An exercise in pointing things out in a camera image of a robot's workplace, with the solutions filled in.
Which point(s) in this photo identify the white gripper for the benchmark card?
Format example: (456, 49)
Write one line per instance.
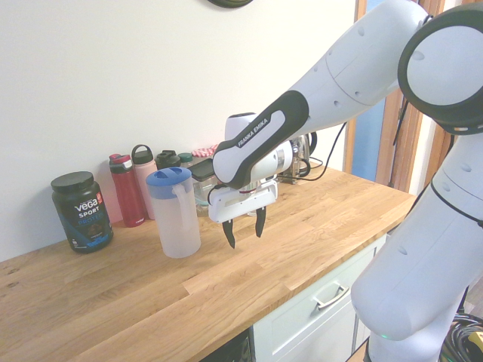
(241, 205)

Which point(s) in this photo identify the translucent pitcher with blue lid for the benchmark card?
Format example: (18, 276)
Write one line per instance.
(173, 234)

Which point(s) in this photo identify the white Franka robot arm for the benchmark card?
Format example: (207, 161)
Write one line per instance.
(358, 68)

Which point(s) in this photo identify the pink water bottle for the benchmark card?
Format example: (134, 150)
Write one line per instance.
(141, 181)

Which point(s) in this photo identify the red water bottle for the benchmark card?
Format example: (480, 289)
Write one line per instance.
(128, 196)

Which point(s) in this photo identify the glass container with teal lid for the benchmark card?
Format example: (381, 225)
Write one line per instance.
(200, 196)

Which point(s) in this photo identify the clear container with black lid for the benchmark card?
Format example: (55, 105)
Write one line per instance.
(203, 169)

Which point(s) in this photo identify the jar with red checked lid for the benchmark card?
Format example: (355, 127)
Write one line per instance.
(203, 151)

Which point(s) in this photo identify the green lid bottle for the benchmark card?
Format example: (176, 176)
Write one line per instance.
(185, 158)

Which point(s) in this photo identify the steel electric kettle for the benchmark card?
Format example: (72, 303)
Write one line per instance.
(303, 147)

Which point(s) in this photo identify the dark dishwasher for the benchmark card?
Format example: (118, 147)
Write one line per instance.
(234, 348)

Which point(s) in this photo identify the blue door panel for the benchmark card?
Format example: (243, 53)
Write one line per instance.
(364, 151)

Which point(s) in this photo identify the black Vega protein tub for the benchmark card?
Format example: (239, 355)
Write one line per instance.
(83, 215)

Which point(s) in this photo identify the wooden door frame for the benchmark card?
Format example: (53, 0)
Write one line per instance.
(392, 151)

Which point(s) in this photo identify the round black wall object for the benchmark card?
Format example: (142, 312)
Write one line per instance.
(230, 3)

